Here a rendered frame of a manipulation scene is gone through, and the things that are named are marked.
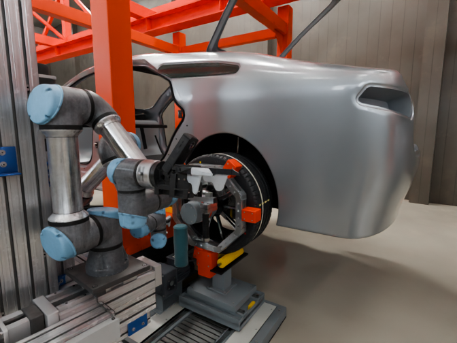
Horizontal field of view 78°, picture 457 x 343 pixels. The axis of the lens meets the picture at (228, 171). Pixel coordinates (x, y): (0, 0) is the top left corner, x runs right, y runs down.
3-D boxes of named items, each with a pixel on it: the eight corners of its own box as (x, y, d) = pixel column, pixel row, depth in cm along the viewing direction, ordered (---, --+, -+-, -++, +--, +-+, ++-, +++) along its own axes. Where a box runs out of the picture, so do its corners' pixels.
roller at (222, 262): (245, 253, 196) (245, 245, 195) (222, 271, 171) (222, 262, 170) (238, 251, 199) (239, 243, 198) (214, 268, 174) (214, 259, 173)
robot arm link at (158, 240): (166, 232, 132) (167, 250, 133) (166, 224, 143) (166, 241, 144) (149, 233, 130) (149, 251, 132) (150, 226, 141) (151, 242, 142)
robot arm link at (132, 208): (160, 220, 85) (159, 184, 84) (134, 233, 75) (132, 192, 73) (140, 217, 88) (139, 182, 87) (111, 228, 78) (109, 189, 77)
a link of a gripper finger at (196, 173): (211, 197, 59) (194, 192, 67) (213, 169, 59) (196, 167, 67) (198, 197, 58) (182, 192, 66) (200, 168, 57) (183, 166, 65)
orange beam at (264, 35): (280, 37, 395) (281, 28, 394) (277, 35, 387) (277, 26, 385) (185, 55, 490) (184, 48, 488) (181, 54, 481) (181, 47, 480)
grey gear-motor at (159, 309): (204, 290, 221) (203, 248, 216) (164, 321, 186) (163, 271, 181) (186, 284, 230) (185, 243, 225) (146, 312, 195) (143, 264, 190)
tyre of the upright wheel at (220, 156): (185, 164, 221) (207, 246, 219) (164, 167, 201) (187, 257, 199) (258, 140, 184) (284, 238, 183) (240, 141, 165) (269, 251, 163)
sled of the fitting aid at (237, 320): (264, 303, 205) (264, 290, 203) (239, 333, 175) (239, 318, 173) (209, 283, 231) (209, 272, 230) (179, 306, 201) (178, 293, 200)
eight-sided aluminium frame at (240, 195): (246, 256, 170) (247, 167, 162) (241, 260, 164) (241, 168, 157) (179, 237, 199) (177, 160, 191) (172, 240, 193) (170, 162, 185)
